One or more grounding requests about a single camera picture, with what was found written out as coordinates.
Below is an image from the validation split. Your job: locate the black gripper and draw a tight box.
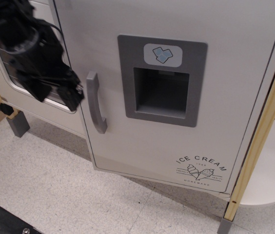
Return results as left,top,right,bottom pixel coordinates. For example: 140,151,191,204
5,24,84,112

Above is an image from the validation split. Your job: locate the grey fridge door handle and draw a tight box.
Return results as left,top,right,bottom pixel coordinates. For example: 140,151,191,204
86,71,107,134

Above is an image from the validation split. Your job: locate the white toy fridge door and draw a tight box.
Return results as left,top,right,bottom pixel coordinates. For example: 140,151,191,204
55,0,275,196

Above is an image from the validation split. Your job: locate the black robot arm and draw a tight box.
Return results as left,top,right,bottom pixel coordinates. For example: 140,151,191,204
0,0,84,112

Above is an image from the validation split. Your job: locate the white toy oven door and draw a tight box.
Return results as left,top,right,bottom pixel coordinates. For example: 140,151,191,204
0,0,86,137

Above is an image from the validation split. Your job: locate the black clamp knob left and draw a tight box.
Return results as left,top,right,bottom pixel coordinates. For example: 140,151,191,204
0,103,14,116

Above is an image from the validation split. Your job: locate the grey ice dispenser panel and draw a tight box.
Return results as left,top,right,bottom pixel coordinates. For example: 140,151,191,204
118,35,208,128

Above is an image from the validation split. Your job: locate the white round table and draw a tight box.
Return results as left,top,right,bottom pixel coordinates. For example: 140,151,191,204
240,121,275,207

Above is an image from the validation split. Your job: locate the grey left post foot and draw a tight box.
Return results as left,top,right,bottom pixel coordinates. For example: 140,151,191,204
6,111,30,137

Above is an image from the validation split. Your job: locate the grey post foot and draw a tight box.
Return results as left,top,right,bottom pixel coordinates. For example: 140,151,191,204
217,218,233,234
6,111,30,137

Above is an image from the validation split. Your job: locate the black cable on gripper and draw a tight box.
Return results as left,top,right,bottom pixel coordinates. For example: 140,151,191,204
39,21,66,54

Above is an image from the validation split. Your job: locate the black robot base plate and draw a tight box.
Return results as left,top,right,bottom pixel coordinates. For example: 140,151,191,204
0,206,43,234

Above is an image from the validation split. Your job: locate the grey right post foot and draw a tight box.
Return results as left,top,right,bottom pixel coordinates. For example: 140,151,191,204
217,218,233,234

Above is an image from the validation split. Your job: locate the light wooden corner post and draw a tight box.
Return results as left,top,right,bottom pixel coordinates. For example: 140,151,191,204
224,77,275,221

